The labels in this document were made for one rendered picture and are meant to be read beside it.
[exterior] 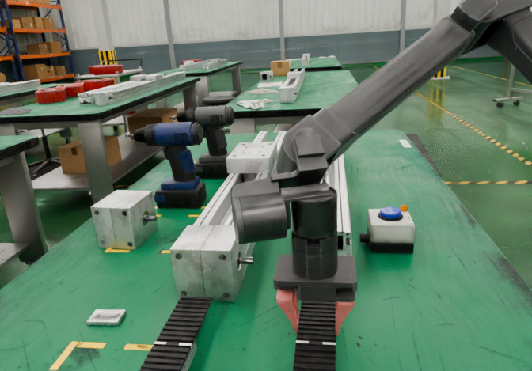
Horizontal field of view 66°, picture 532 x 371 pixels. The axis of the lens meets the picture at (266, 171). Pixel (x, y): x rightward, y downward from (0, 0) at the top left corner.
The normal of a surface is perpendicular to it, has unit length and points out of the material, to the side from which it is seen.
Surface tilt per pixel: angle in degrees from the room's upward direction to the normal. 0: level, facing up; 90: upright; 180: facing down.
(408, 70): 50
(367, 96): 45
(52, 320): 0
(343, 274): 0
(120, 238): 90
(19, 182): 90
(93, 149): 90
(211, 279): 90
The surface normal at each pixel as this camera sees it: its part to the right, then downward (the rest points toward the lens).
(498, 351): -0.06, -0.95
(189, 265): -0.15, 0.32
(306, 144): 0.10, -0.43
